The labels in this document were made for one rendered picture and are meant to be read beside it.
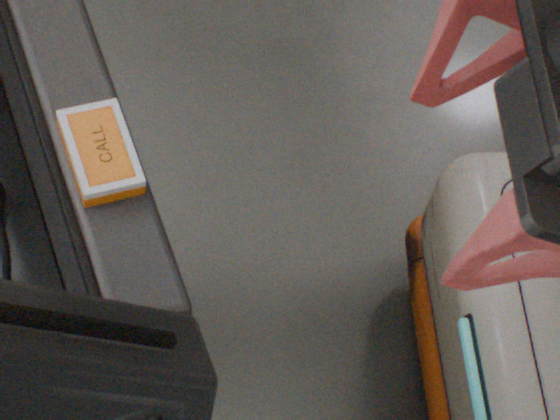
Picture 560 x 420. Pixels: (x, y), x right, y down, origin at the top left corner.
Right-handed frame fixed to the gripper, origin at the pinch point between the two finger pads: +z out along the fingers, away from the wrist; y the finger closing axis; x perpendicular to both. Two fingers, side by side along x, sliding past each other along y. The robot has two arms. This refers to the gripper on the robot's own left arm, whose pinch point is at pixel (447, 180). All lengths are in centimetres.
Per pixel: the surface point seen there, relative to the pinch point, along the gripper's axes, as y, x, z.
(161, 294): 3.0, -9.1, 9.9
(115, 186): -2.0, -11.5, 9.7
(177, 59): -85, 42, 90
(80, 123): -5.5, -12.9, 10.4
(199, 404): 7.8, -7.1, 10.5
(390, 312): -44, 65, 79
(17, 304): 7.4, -17.8, 5.8
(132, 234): -0.1, -10.2, 10.5
